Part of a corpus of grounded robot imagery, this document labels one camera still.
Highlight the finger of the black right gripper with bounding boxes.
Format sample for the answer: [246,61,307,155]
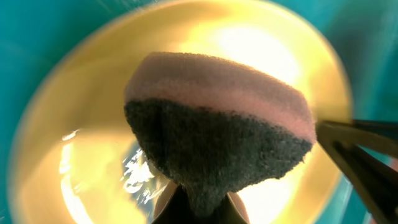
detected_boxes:
[316,120,397,224]

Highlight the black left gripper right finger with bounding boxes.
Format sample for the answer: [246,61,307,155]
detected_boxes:
[214,193,249,224]

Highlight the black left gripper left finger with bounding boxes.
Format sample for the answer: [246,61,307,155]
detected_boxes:
[152,182,195,224]

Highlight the orange green scrub sponge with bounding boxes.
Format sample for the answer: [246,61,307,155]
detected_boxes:
[124,52,316,217]

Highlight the yellow plate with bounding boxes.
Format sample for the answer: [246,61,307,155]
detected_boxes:
[9,1,353,223]

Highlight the turquoise plastic tray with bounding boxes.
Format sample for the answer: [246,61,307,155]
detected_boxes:
[1,1,397,223]

